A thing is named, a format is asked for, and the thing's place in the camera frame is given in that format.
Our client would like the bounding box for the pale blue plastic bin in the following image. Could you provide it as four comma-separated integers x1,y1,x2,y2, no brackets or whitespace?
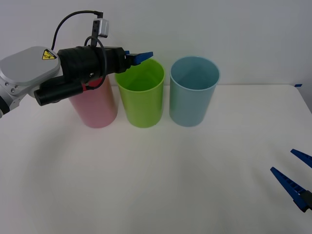
170,56,221,128

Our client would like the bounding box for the green plastic bin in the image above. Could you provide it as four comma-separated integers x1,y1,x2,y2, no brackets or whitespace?
114,58,166,129

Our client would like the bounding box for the pink plastic bin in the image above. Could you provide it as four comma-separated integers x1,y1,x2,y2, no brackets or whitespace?
68,74,119,129

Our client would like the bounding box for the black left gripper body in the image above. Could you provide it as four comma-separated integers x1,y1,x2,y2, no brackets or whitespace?
100,45,130,77

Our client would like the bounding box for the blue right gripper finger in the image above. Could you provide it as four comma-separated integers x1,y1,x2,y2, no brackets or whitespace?
270,167,312,213
290,148,312,169

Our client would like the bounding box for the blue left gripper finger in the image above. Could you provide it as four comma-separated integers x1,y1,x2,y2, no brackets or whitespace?
124,50,154,59
126,54,154,68

